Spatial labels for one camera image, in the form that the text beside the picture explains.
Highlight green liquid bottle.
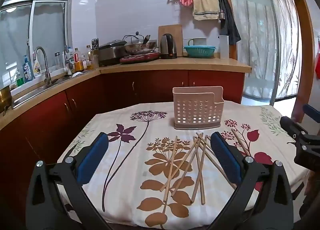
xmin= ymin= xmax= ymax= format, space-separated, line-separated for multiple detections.
xmin=15 ymin=70 xmax=24 ymax=87

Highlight wooden knife block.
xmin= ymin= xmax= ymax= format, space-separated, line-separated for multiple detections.
xmin=90 ymin=49 xmax=100 ymax=69

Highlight brass pot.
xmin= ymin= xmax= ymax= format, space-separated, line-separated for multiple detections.
xmin=0 ymin=86 xmax=13 ymax=116

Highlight cooking oil bottle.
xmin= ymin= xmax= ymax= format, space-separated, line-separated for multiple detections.
xmin=86 ymin=45 xmax=93 ymax=70

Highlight dark hanging cloth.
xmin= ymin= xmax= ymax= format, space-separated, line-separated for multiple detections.
xmin=218 ymin=0 xmax=242 ymax=45

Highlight teal plastic colander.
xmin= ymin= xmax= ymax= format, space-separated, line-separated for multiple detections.
xmin=184 ymin=45 xmax=216 ymax=58

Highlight steel wok with lid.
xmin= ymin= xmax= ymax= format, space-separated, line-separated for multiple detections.
xmin=122 ymin=32 xmax=158 ymax=55

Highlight floral printed tablecloth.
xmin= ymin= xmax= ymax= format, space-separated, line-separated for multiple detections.
xmin=57 ymin=101 xmax=312 ymax=230

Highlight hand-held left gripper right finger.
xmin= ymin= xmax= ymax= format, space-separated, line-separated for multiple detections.
xmin=207 ymin=131 xmax=294 ymax=230

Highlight small steel tap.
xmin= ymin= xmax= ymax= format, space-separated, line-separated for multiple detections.
xmin=63 ymin=45 xmax=72 ymax=74

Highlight tall white container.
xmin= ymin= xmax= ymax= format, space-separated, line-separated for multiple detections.
xmin=219 ymin=35 xmax=230 ymax=60

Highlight silver rice cooker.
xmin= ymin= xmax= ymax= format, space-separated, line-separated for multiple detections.
xmin=97 ymin=40 xmax=128 ymax=67

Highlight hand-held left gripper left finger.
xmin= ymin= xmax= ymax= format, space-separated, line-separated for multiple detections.
xmin=26 ymin=132 xmax=113 ymax=230

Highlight lace curtain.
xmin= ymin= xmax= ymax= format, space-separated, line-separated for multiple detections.
xmin=271 ymin=0 xmax=301 ymax=100

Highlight sliding glass window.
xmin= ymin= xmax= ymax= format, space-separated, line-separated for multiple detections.
xmin=0 ymin=0 xmax=70 ymax=88

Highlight stainless steel sink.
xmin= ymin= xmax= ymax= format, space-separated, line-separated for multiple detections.
xmin=12 ymin=75 xmax=90 ymax=109

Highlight tall curved steel faucet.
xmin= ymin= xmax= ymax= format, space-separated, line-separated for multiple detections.
xmin=33 ymin=47 xmax=52 ymax=85

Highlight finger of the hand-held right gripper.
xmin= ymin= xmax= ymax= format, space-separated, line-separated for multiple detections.
xmin=302 ymin=104 xmax=320 ymax=121
xmin=279 ymin=116 xmax=320 ymax=171

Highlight white enamel mug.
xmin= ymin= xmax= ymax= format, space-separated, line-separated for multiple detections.
xmin=187 ymin=37 xmax=208 ymax=47

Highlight wooden cutting board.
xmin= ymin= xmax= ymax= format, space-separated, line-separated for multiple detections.
xmin=158 ymin=24 xmax=184 ymax=57

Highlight beige towel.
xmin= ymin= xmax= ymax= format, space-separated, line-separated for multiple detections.
xmin=192 ymin=0 xmax=221 ymax=21

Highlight pile of wooden chopsticks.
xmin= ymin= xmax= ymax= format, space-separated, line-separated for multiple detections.
xmin=159 ymin=128 xmax=250 ymax=205

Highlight white spray bottle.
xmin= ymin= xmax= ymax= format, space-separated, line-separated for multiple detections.
xmin=33 ymin=59 xmax=43 ymax=78

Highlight red hanging bag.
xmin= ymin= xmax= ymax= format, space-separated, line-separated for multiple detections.
xmin=314 ymin=38 xmax=320 ymax=80

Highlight wooden framed glass door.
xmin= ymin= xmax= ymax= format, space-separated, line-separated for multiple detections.
xmin=217 ymin=0 xmax=314 ymax=107

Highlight black steel electric kettle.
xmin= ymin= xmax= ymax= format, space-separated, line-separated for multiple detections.
xmin=159 ymin=33 xmax=178 ymax=60

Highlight pink perforated utensil holder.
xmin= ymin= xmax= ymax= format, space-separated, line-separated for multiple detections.
xmin=172 ymin=86 xmax=225 ymax=130

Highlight red induction cooker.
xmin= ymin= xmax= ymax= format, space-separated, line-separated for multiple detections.
xmin=119 ymin=52 xmax=161 ymax=65

